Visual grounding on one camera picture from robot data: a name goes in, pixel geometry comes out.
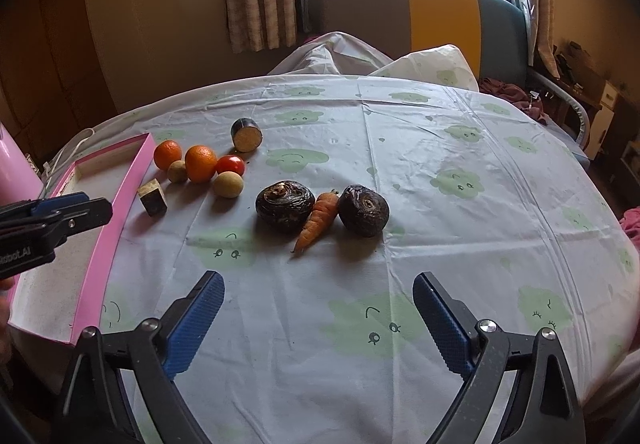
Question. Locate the pink shallow box tray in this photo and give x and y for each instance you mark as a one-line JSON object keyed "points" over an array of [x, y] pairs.
{"points": [[59, 299]]}

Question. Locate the tan kiwi fruit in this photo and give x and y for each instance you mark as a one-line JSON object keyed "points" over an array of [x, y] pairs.
{"points": [[228, 185]]}

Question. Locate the white bedside cabinet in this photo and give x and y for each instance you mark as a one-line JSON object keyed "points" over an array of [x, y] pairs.
{"points": [[602, 120]]}

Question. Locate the large orange mandarin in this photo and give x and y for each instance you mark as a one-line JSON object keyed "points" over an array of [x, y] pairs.
{"points": [[200, 163]]}

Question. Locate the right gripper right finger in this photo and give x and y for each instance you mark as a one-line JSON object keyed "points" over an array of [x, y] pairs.
{"points": [[543, 405]]}

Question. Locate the white tablecloth green clouds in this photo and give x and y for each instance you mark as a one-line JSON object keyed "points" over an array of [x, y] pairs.
{"points": [[325, 346]]}

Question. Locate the grey yellow teal headboard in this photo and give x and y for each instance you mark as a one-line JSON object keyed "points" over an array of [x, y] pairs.
{"points": [[491, 34]]}

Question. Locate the round eggplant slice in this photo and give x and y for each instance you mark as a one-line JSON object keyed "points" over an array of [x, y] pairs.
{"points": [[246, 135]]}

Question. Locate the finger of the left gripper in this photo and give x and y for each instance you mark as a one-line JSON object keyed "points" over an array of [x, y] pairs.
{"points": [[68, 222], [47, 206]]}

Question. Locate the pink cylinder object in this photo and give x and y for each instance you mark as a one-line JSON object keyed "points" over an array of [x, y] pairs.
{"points": [[18, 180]]}

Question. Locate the orange carrot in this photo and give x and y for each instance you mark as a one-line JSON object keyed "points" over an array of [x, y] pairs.
{"points": [[319, 221]]}

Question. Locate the small orange mandarin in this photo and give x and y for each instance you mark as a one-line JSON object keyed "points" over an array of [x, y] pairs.
{"points": [[166, 153]]}

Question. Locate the small eggplant cube piece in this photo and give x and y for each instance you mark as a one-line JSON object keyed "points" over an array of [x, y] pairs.
{"points": [[152, 198]]}

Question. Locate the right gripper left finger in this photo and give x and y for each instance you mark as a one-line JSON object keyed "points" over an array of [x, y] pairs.
{"points": [[95, 406]]}

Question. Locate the red tomato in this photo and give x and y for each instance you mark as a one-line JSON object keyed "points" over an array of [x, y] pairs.
{"points": [[231, 163]]}

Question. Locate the white cloud pattern pillow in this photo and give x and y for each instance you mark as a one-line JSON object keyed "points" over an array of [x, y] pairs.
{"points": [[340, 53]]}

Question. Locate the grey metal bed rail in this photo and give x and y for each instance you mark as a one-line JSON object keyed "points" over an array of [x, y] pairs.
{"points": [[583, 133]]}

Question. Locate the person's left hand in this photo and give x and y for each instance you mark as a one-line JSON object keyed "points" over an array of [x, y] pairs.
{"points": [[5, 337]]}

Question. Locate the small kiwi behind oranges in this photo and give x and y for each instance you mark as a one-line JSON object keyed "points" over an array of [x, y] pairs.
{"points": [[176, 172]]}

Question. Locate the dark red cloth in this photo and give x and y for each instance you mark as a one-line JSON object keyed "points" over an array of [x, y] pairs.
{"points": [[512, 93]]}

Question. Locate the dark taro root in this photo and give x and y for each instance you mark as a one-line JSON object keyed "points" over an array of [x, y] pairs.
{"points": [[285, 206], [363, 211]]}

